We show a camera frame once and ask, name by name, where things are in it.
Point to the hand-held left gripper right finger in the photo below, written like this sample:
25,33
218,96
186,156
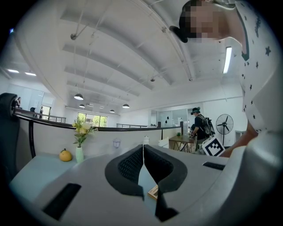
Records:
194,176

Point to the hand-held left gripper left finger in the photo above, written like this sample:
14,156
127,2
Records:
88,187

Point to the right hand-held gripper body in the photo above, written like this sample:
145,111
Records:
213,146

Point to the person's right forearm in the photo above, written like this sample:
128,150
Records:
241,141

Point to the pale green vase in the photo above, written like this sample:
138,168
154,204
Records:
79,154

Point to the yellow round fruit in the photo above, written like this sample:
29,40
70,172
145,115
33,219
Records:
65,155

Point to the white wooden chair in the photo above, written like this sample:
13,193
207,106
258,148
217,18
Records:
163,143

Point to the white dotted bottle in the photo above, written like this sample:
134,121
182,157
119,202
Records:
146,140

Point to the large background window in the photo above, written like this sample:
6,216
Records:
91,120

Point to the person's white star-print shirt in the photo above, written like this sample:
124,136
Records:
258,72

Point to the long ceiling light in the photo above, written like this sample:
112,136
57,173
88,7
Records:
227,59

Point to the black office chair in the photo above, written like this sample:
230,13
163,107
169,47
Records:
8,132

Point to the person's neck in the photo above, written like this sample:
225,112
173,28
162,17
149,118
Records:
232,28

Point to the black pedestal fan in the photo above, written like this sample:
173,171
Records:
224,124

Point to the white partition with black rail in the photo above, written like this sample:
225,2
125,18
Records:
50,141

